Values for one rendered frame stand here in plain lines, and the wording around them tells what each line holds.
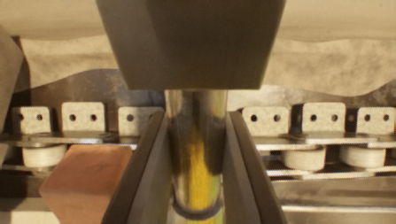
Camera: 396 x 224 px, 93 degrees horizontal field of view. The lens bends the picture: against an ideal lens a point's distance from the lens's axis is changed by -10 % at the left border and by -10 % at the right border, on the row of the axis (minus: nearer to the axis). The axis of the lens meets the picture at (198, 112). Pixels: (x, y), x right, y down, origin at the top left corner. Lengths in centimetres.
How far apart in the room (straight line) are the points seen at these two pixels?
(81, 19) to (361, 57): 30
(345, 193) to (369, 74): 14
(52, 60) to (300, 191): 30
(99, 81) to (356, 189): 30
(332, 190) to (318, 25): 17
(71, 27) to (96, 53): 4
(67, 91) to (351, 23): 32
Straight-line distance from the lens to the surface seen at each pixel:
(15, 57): 28
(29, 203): 28
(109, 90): 25
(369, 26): 29
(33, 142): 24
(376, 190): 29
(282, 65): 24
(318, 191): 25
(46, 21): 28
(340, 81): 28
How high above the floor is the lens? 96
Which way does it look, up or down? 84 degrees down
